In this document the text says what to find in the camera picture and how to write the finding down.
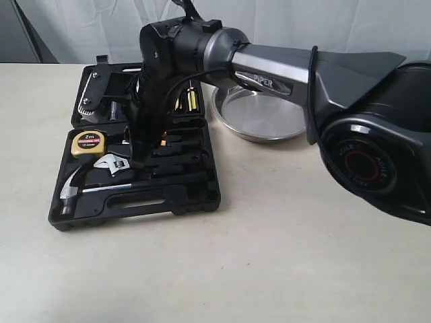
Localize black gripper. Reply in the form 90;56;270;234
125;16;222;168

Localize adjustable wrench black handle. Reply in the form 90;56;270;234
92;153;156;178

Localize black plastic tool case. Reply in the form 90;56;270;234
48;55;221;231

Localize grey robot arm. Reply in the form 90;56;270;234
128;17;430;225

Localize yellow black screwdriver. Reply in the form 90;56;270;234
174;87;187;113
188;80;199;113

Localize clear tester screwdriver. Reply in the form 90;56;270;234
109;101;118;121

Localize white backdrop curtain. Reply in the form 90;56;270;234
19;0;430;64

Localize round stainless steel tray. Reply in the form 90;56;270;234
211;86;306;143

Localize yellow tape measure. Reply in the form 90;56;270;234
71;131;106;158

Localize orange handled pliers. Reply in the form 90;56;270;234
121;126;183;146

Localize claw hammer black handle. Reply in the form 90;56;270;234
59;166;208;216

